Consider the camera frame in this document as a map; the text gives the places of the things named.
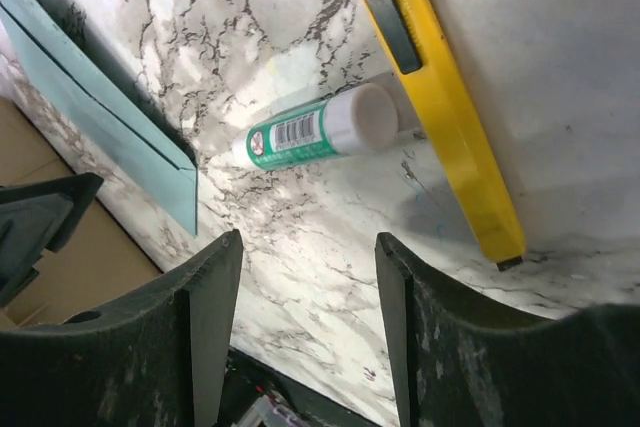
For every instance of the green white glue stick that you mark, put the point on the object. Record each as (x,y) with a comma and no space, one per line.
(359,121)

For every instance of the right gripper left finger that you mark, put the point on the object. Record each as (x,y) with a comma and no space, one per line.
(155,356)

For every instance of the teal envelope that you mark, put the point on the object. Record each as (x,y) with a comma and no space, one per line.
(81,92)

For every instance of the yellow utility knife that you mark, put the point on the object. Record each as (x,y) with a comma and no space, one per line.
(415,43)

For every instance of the tan plastic tool case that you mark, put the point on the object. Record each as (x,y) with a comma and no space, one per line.
(62,253)

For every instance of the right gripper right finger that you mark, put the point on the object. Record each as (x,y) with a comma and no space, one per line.
(459,358)

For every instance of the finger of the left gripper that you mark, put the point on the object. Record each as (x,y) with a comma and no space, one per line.
(37,217)

